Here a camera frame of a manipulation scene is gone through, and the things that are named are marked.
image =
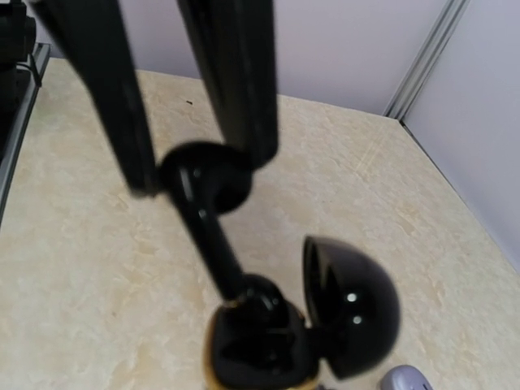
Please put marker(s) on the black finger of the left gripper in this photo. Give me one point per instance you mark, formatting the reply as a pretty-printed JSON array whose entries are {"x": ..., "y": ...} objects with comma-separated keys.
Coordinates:
[
  {"x": 91, "y": 35},
  {"x": 234, "y": 45}
]

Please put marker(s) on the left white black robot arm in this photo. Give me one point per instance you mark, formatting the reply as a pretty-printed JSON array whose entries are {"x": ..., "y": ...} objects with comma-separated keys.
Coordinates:
[{"x": 16, "y": 48}]

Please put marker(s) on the purple earbud charging case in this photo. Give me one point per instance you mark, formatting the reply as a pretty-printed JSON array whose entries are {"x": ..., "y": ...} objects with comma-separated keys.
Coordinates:
[{"x": 404, "y": 377}]

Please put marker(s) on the black earbud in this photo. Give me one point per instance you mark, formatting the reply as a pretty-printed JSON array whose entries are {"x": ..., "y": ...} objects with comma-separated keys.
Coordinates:
[{"x": 205, "y": 180}]

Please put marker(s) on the black charging case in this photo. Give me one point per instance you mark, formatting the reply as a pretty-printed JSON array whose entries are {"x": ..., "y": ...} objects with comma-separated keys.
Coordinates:
[{"x": 264, "y": 341}]

